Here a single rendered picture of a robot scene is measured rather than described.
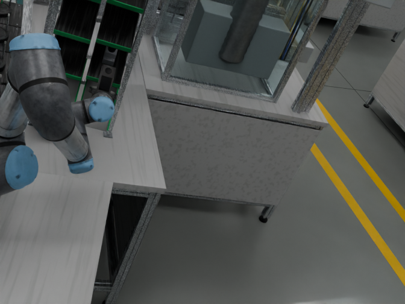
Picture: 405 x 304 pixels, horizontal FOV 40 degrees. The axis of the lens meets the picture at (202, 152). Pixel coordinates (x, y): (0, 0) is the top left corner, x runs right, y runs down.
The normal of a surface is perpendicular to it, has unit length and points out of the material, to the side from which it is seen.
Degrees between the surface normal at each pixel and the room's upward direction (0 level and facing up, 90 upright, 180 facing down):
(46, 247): 0
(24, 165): 49
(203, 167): 90
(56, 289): 0
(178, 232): 0
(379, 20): 90
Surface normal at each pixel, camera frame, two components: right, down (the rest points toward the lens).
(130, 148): 0.34, -0.75
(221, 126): 0.19, 0.65
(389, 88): -0.88, -0.04
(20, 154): 0.92, -0.20
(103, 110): 0.18, 0.23
